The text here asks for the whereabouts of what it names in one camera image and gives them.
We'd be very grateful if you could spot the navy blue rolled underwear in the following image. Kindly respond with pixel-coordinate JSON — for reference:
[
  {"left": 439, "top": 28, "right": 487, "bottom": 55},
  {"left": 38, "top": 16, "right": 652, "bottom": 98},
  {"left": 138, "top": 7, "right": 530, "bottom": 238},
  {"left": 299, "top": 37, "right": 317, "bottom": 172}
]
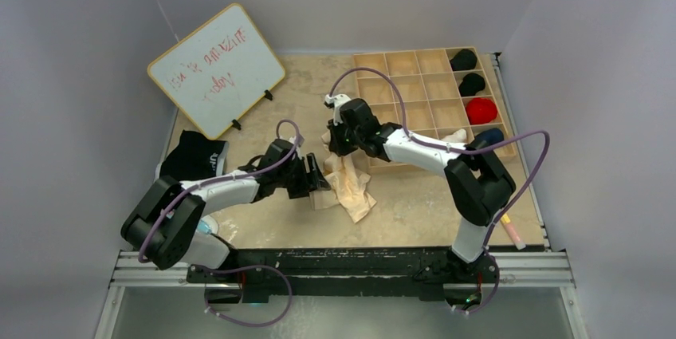
[{"left": 475, "top": 128, "right": 505, "bottom": 146}]

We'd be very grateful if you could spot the black rolled underwear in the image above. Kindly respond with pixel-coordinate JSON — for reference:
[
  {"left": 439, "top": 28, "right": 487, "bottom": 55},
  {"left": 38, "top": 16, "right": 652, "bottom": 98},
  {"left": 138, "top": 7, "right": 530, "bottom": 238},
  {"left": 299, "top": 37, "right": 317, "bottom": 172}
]
[
  {"left": 458, "top": 73, "right": 486, "bottom": 97},
  {"left": 450, "top": 49, "right": 478, "bottom": 72}
]

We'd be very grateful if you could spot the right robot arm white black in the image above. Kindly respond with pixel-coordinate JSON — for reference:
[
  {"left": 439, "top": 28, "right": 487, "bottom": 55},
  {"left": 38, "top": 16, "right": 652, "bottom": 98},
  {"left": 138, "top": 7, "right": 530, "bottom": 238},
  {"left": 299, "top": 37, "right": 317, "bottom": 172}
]
[{"left": 324, "top": 94, "right": 516, "bottom": 281}]

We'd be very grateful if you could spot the white whiteboard yellow frame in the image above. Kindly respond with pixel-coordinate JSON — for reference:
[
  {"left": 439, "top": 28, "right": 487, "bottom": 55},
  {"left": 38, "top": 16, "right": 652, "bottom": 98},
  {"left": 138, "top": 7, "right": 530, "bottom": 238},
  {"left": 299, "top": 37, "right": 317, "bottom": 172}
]
[{"left": 147, "top": 3, "right": 286, "bottom": 140}]

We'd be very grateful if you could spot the white blue patterned underwear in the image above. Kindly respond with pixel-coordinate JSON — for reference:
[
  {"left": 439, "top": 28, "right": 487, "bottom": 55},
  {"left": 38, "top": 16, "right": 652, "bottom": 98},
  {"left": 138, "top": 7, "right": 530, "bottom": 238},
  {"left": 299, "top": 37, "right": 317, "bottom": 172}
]
[{"left": 196, "top": 215, "right": 219, "bottom": 235}]

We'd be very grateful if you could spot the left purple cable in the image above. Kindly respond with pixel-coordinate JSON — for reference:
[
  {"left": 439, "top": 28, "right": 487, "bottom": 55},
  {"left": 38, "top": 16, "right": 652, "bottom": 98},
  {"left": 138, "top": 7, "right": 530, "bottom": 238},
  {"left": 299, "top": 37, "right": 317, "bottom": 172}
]
[{"left": 137, "top": 119, "right": 295, "bottom": 328}]

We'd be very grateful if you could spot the red rolled underwear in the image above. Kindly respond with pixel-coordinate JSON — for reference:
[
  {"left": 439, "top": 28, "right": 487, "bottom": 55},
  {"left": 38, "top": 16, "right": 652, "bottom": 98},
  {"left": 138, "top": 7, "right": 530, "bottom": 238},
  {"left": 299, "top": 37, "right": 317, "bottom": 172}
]
[{"left": 465, "top": 98, "right": 498, "bottom": 124}]

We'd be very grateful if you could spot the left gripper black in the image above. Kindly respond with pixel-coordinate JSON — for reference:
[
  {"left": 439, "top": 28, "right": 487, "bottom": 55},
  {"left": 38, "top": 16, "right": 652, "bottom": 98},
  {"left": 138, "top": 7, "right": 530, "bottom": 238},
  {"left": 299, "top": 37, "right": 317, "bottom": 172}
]
[{"left": 275, "top": 154, "right": 328, "bottom": 199}]

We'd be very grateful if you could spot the cream beige underwear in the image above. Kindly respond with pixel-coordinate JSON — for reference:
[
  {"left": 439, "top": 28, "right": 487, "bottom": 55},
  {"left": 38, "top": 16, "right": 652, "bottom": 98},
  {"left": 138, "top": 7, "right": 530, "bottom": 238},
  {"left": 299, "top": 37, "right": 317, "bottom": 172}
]
[{"left": 310, "top": 132, "right": 377, "bottom": 224}]

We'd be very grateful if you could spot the white underwear pink trim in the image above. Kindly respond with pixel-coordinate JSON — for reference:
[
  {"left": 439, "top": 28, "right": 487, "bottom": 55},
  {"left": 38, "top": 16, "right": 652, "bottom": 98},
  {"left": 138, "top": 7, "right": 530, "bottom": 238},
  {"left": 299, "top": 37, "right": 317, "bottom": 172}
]
[{"left": 441, "top": 128, "right": 468, "bottom": 144}]

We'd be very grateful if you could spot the pink yellow marker pen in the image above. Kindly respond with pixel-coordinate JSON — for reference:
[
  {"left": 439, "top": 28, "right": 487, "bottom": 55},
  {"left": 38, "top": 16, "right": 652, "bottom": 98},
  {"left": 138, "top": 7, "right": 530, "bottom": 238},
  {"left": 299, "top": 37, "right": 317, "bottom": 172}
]
[{"left": 500, "top": 214, "right": 526, "bottom": 250}]

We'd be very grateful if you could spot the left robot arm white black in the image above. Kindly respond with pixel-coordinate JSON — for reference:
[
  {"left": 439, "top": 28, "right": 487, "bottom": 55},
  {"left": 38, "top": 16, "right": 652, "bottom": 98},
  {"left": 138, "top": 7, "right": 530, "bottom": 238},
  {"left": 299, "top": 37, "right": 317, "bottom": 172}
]
[{"left": 120, "top": 139, "right": 331, "bottom": 282}]

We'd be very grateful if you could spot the black rolled underwear back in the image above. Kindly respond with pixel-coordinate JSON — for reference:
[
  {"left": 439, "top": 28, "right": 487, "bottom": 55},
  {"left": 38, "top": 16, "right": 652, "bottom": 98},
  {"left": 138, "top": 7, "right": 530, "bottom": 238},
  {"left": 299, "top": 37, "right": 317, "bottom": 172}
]
[{"left": 450, "top": 49, "right": 478, "bottom": 72}]

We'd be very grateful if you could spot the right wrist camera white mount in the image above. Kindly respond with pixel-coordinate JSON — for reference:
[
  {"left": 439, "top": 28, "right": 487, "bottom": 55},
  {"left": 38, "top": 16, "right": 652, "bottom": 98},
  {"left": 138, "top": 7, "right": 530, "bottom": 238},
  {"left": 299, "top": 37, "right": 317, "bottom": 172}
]
[{"left": 324, "top": 93, "right": 351, "bottom": 111}]

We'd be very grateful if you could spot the wooden compartment organizer tray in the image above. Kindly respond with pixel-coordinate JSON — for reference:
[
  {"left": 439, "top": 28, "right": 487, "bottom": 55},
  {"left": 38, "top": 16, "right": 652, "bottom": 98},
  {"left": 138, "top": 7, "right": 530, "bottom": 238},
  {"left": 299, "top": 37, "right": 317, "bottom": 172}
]
[{"left": 352, "top": 46, "right": 511, "bottom": 143}]

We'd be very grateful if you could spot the black underwear white waistband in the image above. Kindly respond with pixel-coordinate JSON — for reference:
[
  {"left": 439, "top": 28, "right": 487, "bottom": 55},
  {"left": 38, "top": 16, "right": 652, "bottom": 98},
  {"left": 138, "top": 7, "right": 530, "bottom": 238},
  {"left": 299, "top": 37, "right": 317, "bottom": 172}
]
[{"left": 155, "top": 130, "right": 230, "bottom": 181}]

